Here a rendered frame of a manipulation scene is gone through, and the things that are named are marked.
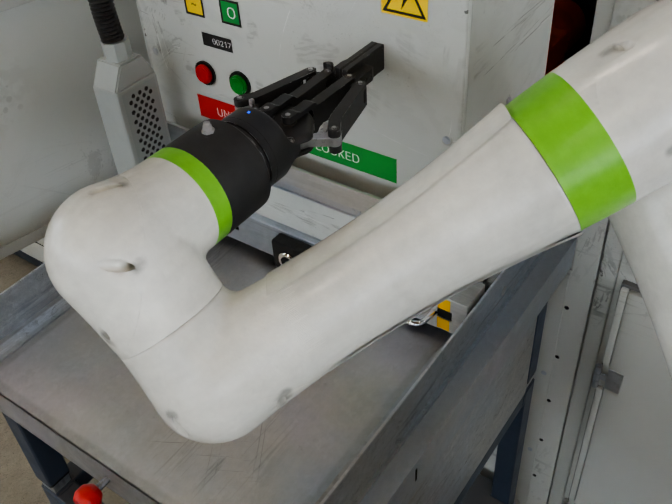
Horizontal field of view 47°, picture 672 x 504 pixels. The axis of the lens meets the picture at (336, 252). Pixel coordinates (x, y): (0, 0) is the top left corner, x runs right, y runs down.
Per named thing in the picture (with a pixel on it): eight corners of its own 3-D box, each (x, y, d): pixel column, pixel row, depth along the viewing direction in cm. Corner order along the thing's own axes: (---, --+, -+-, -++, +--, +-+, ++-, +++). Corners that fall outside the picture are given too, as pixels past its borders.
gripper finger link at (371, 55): (340, 69, 79) (346, 70, 79) (378, 42, 83) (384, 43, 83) (342, 95, 81) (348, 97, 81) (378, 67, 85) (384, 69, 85)
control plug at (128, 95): (141, 187, 107) (110, 72, 96) (117, 177, 110) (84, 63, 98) (180, 160, 112) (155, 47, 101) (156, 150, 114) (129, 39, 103)
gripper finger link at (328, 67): (274, 148, 75) (262, 144, 76) (338, 97, 82) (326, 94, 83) (269, 112, 72) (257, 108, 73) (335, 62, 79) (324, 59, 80)
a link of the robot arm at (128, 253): (38, 213, 53) (-4, 247, 61) (150, 356, 55) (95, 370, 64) (181, 119, 61) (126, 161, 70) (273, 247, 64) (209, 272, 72)
